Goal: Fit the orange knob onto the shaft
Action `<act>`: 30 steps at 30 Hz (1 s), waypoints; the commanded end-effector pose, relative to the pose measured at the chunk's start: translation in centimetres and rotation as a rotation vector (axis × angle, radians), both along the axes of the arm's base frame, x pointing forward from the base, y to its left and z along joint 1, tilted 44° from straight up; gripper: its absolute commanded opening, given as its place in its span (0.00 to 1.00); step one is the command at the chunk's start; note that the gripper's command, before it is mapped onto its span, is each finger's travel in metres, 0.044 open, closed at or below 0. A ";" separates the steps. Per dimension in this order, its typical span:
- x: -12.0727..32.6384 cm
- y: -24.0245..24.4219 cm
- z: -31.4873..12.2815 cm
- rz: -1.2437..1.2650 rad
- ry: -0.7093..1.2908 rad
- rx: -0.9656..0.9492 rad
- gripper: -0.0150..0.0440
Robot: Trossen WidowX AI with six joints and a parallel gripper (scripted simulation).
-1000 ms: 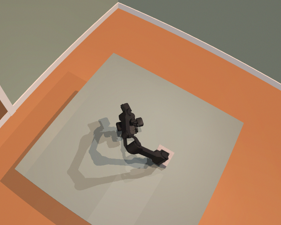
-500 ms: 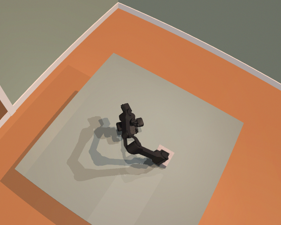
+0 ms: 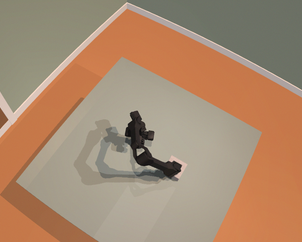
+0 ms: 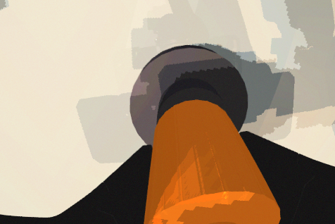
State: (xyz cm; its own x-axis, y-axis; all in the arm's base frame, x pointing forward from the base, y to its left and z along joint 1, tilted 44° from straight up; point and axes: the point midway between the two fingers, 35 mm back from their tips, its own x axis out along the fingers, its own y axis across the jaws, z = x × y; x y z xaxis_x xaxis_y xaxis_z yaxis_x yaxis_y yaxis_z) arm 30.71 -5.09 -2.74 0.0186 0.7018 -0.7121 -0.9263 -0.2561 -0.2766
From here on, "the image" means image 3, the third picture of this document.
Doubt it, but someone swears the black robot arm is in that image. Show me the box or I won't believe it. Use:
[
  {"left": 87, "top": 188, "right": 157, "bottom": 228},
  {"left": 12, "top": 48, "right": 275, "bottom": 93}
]
[{"left": 128, "top": 111, "right": 182, "bottom": 178}]

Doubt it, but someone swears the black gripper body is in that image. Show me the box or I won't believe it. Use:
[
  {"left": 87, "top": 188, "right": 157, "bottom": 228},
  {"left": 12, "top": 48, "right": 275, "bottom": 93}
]
[{"left": 125, "top": 127, "right": 154, "bottom": 141}]

